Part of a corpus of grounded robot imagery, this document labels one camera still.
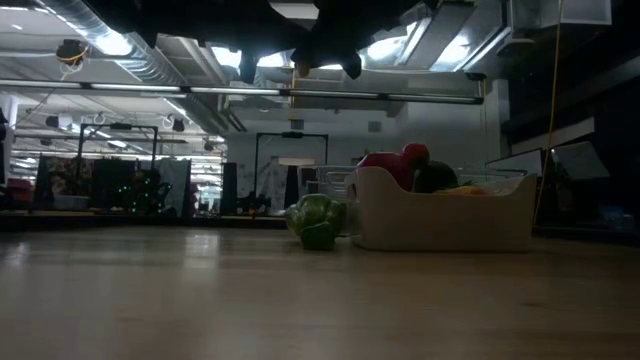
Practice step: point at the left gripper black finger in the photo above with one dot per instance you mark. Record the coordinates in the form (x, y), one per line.
(248, 67)

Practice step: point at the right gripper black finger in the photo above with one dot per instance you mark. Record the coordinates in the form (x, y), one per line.
(301, 62)
(353, 65)

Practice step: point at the red toy tomato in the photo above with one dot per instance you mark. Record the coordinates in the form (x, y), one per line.
(387, 167)

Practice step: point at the dark green toy avocado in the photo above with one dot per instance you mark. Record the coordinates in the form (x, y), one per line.
(435, 177)

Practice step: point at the small green toy pepper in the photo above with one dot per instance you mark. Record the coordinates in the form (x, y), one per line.
(317, 238)

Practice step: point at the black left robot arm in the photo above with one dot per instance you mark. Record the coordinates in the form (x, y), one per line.
(175, 15)

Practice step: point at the long grey overhead bar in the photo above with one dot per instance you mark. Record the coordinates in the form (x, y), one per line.
(325, 93)

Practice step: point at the clear plastic bin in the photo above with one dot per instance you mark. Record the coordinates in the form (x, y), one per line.
(325, 180)
(500, 174)

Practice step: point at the large green toy bell pepper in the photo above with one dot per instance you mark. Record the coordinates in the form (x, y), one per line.
(312, 210)

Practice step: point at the white plastic basket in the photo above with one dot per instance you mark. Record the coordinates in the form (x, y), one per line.
(440, 220)

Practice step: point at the black metal frame rack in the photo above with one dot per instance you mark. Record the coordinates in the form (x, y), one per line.
(120, 126)
(292, 134)

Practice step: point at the ribbed silver ceiling duct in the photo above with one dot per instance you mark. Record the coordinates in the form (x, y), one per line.
(150, 67)

